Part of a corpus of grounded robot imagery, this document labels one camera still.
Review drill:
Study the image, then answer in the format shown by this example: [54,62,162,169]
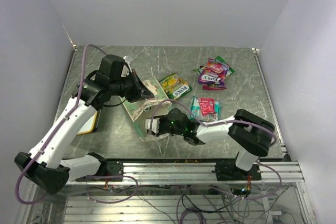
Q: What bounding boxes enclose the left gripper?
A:
[110,69,155,103]

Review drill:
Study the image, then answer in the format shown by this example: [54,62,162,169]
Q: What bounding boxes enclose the green printed paper bag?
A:
[123,77,169,145]

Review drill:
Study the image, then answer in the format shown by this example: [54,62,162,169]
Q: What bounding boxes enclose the teal mint snack packet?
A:
[190,96,221,122]

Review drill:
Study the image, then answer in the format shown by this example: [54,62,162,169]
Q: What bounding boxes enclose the red snack packet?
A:
[197,98,217,122]

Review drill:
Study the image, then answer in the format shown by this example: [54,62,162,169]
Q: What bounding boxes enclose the purple candy packet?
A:
[198,80,226,90]

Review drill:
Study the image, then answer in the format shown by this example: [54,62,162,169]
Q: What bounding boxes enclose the purple white snack packet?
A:
[197,58,230,85]

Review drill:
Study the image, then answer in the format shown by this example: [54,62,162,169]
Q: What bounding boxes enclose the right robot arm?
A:
[145,108,276,180]

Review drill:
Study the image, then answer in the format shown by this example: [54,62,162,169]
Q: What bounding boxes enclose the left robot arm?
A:
[14,55,154,195]

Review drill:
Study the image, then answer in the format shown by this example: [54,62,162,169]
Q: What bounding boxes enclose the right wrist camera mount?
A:
[144,118,160,136]

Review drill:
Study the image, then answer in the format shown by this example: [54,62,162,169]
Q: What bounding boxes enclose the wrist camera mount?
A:
[144,118,160,136]
[123,56,133,73]

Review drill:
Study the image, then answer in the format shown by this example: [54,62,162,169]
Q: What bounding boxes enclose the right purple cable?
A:
[151,99,283,201]

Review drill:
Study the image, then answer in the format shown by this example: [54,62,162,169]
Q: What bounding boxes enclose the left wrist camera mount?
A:
[123,56,133,73]

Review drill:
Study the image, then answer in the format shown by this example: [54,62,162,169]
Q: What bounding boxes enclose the small whiteboard yellow frame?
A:
[77,110,101,135]

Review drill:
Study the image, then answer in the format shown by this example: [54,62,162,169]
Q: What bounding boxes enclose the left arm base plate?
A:
[75,160,124,182]

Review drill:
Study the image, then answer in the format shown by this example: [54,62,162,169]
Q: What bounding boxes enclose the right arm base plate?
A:
[212,159,261,181]

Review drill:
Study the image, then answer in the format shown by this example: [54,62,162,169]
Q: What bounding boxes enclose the loose wires under table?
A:
[86,173,289,224]

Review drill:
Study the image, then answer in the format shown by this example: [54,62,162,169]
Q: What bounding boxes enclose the aluminium frame rail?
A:
[51,161,304,190]

